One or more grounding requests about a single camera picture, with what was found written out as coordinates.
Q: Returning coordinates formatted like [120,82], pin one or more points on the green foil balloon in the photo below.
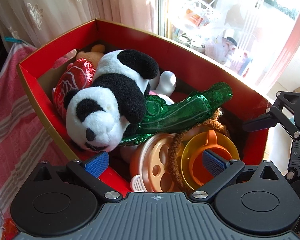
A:
[180,116]

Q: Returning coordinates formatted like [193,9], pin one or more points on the pink striped cloth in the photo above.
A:
[23,139]

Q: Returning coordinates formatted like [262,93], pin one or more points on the sheer embroidered curtain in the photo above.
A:
[40,21]

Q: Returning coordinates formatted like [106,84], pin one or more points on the white pink bunny plush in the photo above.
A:
[163,85]

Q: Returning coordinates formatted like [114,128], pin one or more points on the brown bear plush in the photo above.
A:
[93,56]

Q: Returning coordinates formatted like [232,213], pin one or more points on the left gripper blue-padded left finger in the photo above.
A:
[97,164]

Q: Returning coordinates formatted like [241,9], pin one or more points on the red foil balloon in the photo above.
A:
[78,75]

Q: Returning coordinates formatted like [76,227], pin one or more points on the orange plastic cup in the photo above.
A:
[193,172]

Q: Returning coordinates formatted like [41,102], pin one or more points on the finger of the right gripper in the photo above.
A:
[263,121]

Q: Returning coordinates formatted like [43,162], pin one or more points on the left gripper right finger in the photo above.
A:
[214,163]

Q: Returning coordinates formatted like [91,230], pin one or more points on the brown fuzzy headband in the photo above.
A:
[180,140]

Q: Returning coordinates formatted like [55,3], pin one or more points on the red cardboard box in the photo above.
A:
[193,70]

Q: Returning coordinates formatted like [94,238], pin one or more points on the peach plastic toy lid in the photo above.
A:
[148,166]

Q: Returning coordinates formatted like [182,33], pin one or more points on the panda plush toy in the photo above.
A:
[98,117]

